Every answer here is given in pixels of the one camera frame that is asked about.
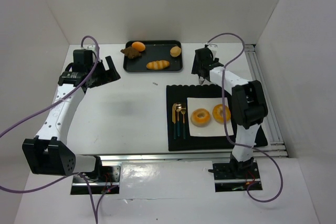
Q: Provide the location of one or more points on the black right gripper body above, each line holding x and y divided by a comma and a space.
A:
200, 69

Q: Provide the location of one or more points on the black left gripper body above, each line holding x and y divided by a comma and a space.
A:
102, 71

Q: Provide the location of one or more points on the metal serving tongs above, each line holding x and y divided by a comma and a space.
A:
201, 80

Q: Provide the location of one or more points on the orange ring donut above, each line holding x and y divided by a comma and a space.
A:
221, 113

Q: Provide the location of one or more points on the glazed ring donut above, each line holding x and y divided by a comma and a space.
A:
200, 117

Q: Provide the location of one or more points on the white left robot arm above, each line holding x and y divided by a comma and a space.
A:
47, 153

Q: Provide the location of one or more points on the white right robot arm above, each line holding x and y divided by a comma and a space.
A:
248, 105

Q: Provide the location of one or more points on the brown chocolate bread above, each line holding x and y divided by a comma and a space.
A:
131, 53

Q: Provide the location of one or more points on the striped oblong bread loaf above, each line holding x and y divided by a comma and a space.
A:
158, 65

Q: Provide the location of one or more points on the black bread tray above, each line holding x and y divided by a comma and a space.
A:
155, 50

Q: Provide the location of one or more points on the small round tan bun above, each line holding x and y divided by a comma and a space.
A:
175, 51

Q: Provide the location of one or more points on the round orange bun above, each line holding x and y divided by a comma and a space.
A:
139, 46

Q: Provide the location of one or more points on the white square plate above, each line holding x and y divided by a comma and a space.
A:
212, 128

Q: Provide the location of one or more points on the black placemat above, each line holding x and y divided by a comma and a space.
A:
180, 93

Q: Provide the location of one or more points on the gold spoon green handle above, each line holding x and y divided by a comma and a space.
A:
178, 109

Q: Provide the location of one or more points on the gold fork green handle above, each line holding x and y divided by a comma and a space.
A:
183, 112

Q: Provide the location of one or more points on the gold knife green handle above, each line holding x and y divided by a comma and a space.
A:
174, 120

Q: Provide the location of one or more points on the aluminium table rail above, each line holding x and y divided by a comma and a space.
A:
164, 157

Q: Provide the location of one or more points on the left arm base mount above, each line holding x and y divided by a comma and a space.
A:
105, 181

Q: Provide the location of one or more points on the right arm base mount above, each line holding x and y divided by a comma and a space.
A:
227, 180

